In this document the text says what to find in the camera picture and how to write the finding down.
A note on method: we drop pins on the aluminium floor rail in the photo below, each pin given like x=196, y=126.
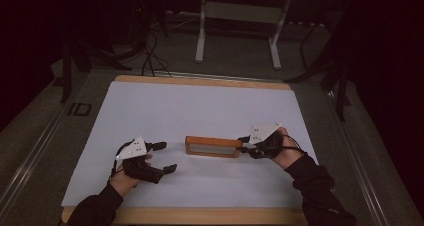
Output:
x=26, y=166
x=360, y=159

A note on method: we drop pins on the wooden table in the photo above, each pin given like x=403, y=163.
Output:
x=200, y=216

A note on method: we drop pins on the white metal desk frame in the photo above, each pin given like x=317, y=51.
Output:
x=240, y=12

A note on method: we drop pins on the person's left hand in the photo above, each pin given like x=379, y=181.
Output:
x=123, y=184

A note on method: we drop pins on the black floor bracket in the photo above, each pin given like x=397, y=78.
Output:
x=80, y=109

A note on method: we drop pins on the person's right hand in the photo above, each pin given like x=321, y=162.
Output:
x=290, y=152

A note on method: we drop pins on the white table mat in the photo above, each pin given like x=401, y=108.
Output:
x=186, y=112

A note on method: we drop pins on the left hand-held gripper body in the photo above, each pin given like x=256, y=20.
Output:
x=135, y=151

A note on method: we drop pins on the black metal stand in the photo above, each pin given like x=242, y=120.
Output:
x=340, y=86
x=66, y=72

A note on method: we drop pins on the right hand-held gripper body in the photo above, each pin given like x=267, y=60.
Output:
x=263, y=136

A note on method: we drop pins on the orange wooden box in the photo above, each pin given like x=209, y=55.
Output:
x=213, y=142

